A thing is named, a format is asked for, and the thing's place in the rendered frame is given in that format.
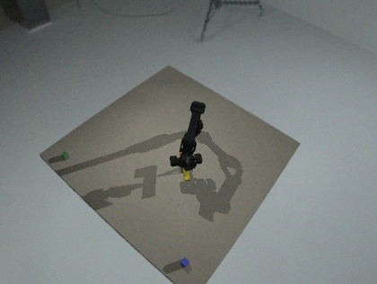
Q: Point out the yellow bar with red end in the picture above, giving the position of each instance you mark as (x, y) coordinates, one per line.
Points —
(186, 175)

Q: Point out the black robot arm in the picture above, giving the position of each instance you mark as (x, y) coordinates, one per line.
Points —
(188, 142)

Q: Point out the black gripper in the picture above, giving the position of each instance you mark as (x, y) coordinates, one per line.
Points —
(196, 157)

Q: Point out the small blue cube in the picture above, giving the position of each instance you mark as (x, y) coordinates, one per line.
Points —
(184, 262)

